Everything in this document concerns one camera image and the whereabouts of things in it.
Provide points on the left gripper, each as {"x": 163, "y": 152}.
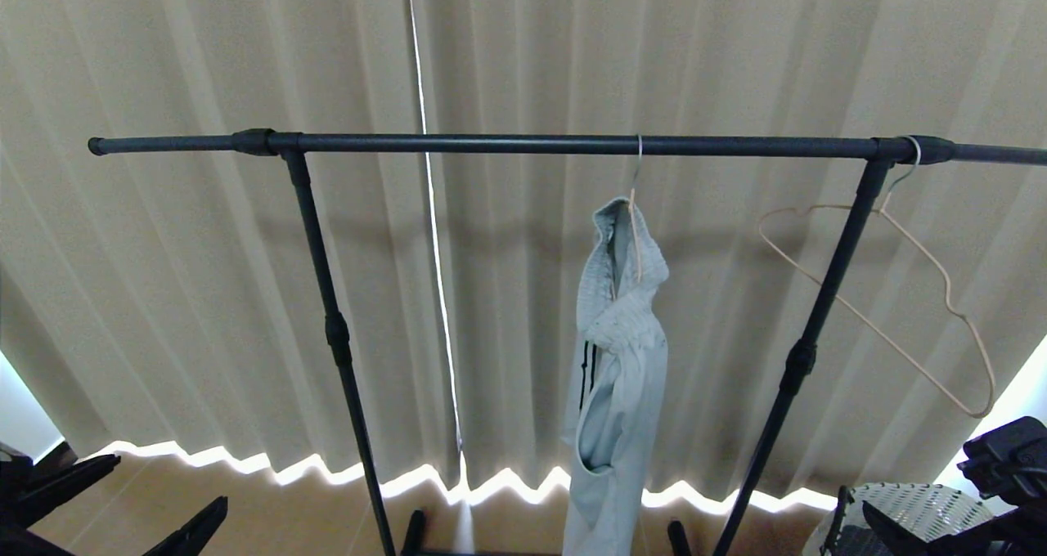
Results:
{"x": 8, "y": 540}

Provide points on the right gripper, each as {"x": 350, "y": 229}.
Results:
{"x": 1026, "y": 531}

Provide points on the pale grey shorts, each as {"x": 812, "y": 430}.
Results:
{"x": 622, "y": 392}

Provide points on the white laundry basket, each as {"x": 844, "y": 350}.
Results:
{"x": 924, "y": 507}

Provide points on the pink clothes hanger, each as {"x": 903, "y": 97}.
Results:
{"x": 634, "y": 237}
{"x": 859, "y": 313}

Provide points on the black clothes rack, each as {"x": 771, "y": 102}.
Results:
{"x": 491, "y": 144}

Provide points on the beige curtain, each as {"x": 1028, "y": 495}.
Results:
{"x": 204, "y": 49}

